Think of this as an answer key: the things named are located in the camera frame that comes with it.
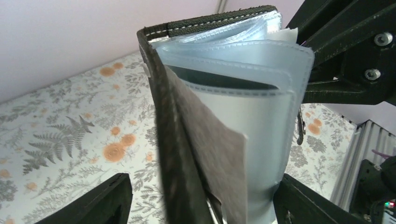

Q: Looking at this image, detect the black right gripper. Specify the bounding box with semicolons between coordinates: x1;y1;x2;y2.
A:
287;0;396;105

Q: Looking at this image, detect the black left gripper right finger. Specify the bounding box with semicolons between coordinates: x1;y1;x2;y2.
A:
273;174;367;224

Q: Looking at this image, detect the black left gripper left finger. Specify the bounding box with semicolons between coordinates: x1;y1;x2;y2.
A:
37;173;133;224

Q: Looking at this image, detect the dark VIP credit card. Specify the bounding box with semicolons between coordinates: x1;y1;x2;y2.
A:
168;65;278;90

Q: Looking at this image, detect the floral table cover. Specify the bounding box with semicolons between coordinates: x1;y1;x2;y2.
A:
0;52;356;224

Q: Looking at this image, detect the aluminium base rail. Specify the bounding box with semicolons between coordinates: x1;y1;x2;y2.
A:
330;120;396;211

